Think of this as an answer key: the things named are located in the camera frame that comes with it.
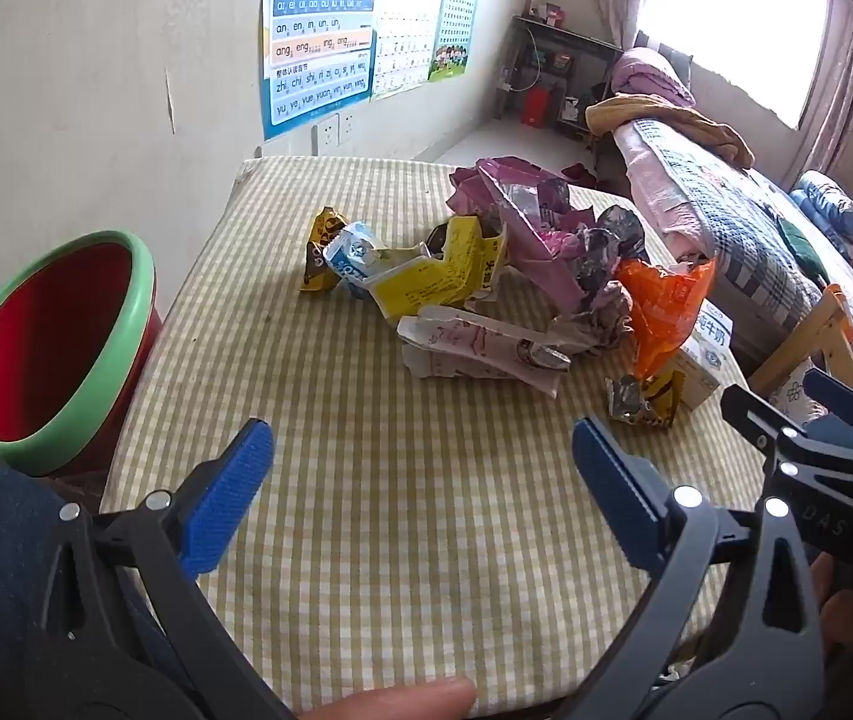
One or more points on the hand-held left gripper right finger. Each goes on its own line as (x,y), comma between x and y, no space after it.
(621,495)

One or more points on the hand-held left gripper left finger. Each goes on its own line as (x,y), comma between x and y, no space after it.
(231,495)

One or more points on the small white carton box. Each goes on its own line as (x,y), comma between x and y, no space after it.
(708,356)

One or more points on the small gold black wrapper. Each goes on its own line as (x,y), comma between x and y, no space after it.
(655,394)

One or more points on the orange snack bag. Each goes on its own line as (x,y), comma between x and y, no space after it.
(659,300)

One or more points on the white floral carton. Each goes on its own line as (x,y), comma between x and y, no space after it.
(599,315)

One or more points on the white pink wrapper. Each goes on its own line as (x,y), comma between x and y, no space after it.
(464,345)

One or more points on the red bin with green rim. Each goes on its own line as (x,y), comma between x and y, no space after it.
(44,330)

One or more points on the blue white pouch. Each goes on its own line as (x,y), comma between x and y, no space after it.
(355,255)

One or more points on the yellow black snack wrapper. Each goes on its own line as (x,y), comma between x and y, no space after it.
(321,229)

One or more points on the yellow carton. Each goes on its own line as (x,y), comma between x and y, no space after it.
(434,277)

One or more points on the large pink bag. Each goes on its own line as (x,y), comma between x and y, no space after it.
(516,195)

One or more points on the person's left hand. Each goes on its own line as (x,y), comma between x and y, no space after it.
(389,701)

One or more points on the white floral cushion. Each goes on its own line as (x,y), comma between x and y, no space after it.
(794,394)

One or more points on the dark green cloth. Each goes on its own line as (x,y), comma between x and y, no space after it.
(801,244)

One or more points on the bed with quilt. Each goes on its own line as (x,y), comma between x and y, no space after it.
(734,225)

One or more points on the blue patterned pillow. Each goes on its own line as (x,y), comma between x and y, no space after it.
(831,202)

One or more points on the pink bed sheet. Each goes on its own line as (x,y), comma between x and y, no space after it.
(651,187)

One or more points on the dark red shoe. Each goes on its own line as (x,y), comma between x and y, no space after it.
(576,171)

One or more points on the yellow blanket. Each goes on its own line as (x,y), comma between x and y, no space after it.
(659,116)

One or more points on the pink folded quilt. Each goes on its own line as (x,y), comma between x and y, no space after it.
(651,75)

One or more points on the white container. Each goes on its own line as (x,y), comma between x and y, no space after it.
(569,109)

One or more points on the bright window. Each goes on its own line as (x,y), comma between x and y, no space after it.
(734,15)

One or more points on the dark metal shelf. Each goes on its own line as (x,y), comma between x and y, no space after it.
(584,52)

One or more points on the small red white box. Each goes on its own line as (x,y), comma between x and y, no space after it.
(550,11)

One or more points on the wooden chair frame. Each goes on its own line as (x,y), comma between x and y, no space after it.
(809,330)

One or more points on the white wall socket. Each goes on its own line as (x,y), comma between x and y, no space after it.
(325,133)
(348,126)

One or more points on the blue letter wall poster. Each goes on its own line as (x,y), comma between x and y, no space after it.
(321,52)

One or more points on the green cartoon wall poster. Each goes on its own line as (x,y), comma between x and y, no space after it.
(456,15)

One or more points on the white chart wall poster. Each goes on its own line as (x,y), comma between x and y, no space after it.
(408,30)

